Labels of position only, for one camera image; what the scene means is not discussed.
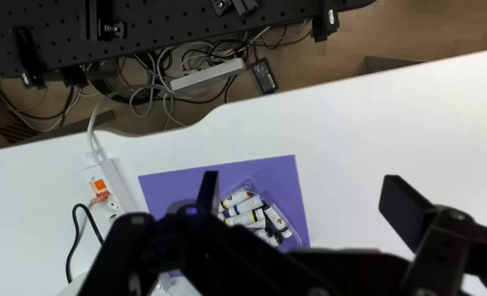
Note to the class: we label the clear plastic container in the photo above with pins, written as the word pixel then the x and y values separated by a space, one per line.
pixel 254 189

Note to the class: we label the purple paper mat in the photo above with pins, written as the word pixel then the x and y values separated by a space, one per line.
pixel 167 189

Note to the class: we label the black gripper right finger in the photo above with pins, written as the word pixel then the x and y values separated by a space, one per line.
pixel 446 246

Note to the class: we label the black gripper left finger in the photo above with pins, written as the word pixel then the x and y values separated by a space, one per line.
pixel 139 251

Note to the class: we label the black power adapter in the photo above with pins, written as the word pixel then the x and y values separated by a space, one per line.
pixel 264 75

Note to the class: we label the white table power strip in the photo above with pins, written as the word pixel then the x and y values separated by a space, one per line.
pixel 117 182

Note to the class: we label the black clamp bracket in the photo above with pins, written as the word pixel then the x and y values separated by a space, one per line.
pixel 326 23

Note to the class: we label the grey floor power strip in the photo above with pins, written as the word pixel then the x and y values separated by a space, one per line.
pixel 205 74

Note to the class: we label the white tube green band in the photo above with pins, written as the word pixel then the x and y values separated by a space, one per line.
pixel 242 207

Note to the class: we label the black perforated breadboard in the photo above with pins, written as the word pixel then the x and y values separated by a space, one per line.
pixel 162 24

